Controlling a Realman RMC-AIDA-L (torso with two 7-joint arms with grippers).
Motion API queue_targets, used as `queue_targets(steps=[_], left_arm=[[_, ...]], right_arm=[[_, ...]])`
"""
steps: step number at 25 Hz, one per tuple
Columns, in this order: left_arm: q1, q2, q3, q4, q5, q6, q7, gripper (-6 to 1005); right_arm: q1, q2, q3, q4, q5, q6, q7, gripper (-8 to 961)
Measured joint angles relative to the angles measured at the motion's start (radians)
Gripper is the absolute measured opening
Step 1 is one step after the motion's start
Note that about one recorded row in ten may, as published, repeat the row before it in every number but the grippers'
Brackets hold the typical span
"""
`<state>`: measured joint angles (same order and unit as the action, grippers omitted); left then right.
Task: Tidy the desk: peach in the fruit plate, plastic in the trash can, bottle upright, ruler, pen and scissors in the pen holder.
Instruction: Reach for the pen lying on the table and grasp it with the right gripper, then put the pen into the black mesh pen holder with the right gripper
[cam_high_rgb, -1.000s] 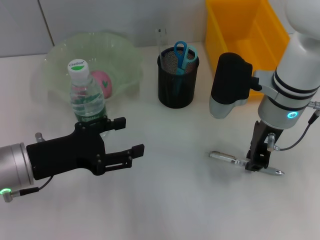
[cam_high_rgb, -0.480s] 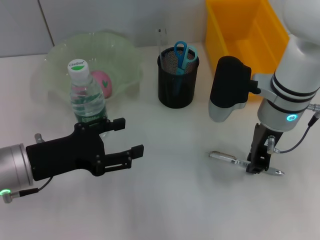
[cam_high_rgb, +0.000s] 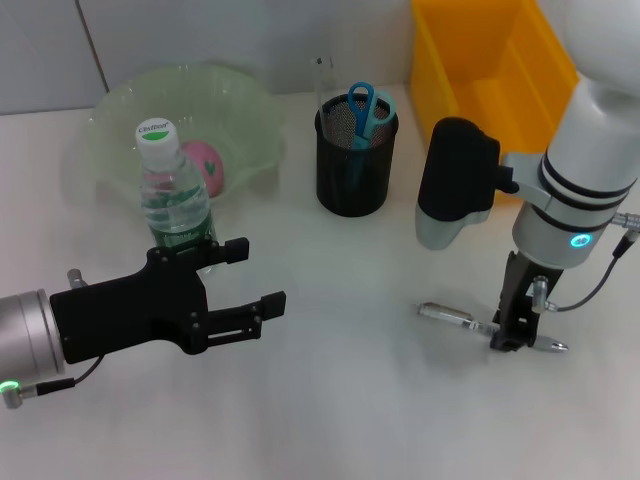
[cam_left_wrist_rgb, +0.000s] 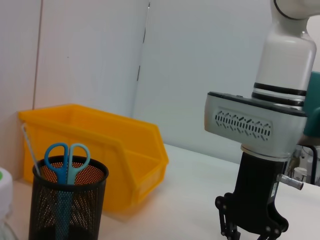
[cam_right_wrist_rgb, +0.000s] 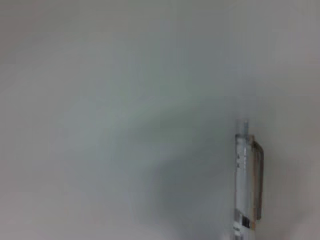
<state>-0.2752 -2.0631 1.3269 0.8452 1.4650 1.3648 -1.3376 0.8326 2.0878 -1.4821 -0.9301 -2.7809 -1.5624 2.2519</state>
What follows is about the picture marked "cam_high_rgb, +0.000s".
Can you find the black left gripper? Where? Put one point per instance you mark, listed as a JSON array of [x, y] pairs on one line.
[[130, 310]]

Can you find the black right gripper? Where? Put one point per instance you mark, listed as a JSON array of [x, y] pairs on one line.
[[522, 295]]

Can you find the silver clear pen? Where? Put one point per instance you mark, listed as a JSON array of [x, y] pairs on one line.
[[445, 314]]

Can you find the clear green-label water bottle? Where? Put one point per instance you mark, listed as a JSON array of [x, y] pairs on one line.
[[170, 200]]

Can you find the pink peach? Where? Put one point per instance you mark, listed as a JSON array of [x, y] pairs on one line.
[[210, 165]]

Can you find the blue teal scissors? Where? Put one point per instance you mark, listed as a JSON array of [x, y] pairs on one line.
[[362, 130]]

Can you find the clear plastic ruler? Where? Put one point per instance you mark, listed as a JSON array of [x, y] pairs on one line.
[[322, 95]]

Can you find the black mesh pen cup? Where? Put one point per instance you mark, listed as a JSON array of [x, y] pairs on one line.
[[350, 190]]

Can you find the green glass fruit plate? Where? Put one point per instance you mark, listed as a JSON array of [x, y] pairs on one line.
[[225, 110]]

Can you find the yellow plastic bin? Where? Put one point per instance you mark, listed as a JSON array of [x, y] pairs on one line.
[[500, 75]]

